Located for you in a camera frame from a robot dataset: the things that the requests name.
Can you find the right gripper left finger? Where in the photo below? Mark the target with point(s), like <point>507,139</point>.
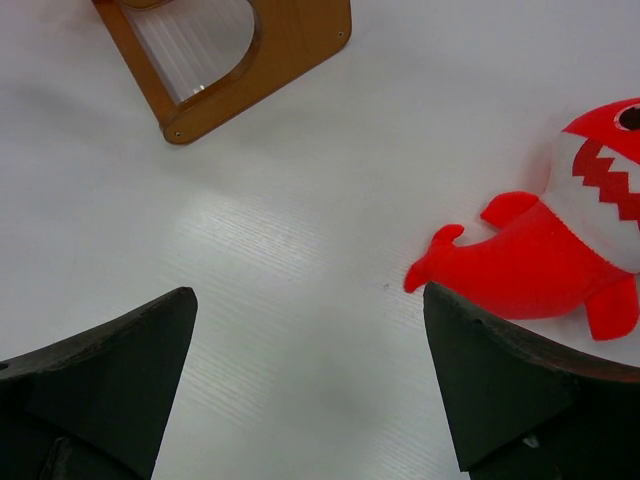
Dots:
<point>95,405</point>

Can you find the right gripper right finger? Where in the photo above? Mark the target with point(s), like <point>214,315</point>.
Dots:
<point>521,406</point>

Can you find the red shark plush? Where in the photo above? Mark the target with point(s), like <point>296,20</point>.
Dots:
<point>574,245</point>

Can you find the brown wooden toy shelf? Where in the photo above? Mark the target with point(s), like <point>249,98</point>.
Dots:
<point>199,64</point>

